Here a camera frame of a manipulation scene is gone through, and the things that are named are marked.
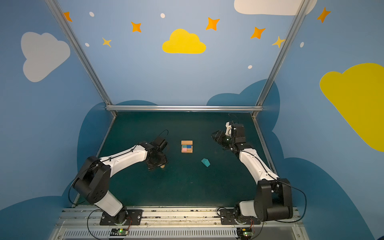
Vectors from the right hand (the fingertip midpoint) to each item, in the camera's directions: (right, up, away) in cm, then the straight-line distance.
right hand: (215, 134), depth 86 cm
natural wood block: (-16, -13, +12) cm, 24 cm away
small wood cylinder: (-32, -20, +5) cm, 38 cm away
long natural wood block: (-17, -6, +9) cm, 20 cm away
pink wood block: (-19, -11, +12) cm, 25 cm away
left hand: (-30, -19, +3) cm, 36 cm away
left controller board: (-49, -46, -16) cm, 69 cm away
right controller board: (+12, -48, -15) cm, 51 cm away
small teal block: (-19, -9, +12) cm, 24 cm away
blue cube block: (-16, -9, +12) cm, 22 cm away
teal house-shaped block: (-5, -18, +7) cm, 20 cm away
